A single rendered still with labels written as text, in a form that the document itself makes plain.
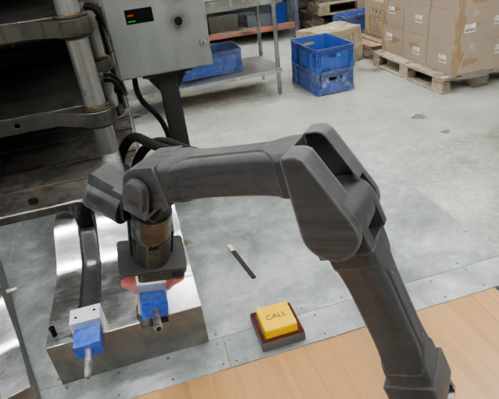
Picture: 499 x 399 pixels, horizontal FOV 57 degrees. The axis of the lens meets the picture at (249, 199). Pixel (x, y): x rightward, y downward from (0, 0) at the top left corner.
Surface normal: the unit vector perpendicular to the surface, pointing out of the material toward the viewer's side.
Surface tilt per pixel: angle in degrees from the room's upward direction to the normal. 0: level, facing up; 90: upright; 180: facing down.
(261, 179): 95
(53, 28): 90
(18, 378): 0
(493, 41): 81
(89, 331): 0
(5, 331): 27
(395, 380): 91
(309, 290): 0
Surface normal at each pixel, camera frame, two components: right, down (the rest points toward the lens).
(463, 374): -0.11, -0.85
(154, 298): 0.01, -0.96
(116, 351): 0.27, 0.47
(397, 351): -0.45, 0.39
